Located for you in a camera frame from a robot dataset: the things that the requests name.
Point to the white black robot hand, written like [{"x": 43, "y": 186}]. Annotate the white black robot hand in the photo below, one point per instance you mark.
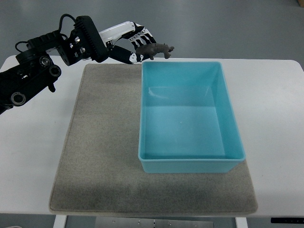
[{"x": 137, "y": 34}]

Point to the brown hippo toy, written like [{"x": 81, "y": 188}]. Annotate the brown hippo toy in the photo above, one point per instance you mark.
[{"x": 153, "y": 49}]

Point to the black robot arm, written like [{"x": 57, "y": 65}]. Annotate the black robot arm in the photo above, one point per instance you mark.
[{"x": 37, "y": 71}]

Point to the blue plastic box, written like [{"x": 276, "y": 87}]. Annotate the blue plastic box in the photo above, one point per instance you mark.
[{"x": 187, "y": 123}]

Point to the grey felt mat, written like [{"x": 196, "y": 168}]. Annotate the grey felt mat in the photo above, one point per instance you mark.
[{"x": 99, "y": 171}]

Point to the grey metal table crossbar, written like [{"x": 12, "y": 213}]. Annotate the grey metal table crossbar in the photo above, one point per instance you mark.
[{"x": 109, "y": 222}]

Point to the white left table leg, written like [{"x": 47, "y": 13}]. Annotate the white left table leg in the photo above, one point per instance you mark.
[{"x": 60, "y": 221}]

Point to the white table leg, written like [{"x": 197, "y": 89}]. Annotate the white table leg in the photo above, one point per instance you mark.
[
  {"x": 241, "y": 222},
  {"x": 60, "y": 221}
]

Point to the white right table leg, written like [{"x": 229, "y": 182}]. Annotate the white right table leg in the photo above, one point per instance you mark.
[{"x": 241, "y": 222}]

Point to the black table control panel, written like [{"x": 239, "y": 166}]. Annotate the black table control panel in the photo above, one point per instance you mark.
[{"x": 286, "y": 220}]

